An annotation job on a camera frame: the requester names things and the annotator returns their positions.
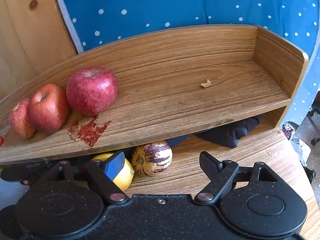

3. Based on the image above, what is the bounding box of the wooden desk shelf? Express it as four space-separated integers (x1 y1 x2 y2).
1 24 309 165

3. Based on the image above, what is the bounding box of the wooden board behind desk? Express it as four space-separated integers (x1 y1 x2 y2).
1 0 77 98

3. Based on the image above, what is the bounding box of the black office chair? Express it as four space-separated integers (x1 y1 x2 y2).
307 91 319 146

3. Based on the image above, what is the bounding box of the small red cherry tomato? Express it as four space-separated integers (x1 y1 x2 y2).
0 136 4 146

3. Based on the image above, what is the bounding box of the striped pepino melon back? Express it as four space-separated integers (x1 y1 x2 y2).
131 140 173 177

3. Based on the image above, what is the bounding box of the left red apple on shelf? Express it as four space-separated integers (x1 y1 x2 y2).
9 98 36 139

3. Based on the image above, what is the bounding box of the right red apple on shelf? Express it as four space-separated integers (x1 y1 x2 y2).
66 67 118 116

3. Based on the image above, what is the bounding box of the yellow lemon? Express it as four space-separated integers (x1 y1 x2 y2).
92 152 135 191

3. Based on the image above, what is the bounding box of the middle red apple on shelf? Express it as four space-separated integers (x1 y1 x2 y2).
29 83 69 135

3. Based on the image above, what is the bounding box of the small dried peel scrap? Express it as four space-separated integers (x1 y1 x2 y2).
200 79 212 88

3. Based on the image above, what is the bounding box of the blue polka dot fabric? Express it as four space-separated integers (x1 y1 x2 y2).
57 0 319 137

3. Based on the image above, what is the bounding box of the red apple on shelf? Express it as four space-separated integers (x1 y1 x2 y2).
66 67 118 116
9 98 36 139
29 83 69 135

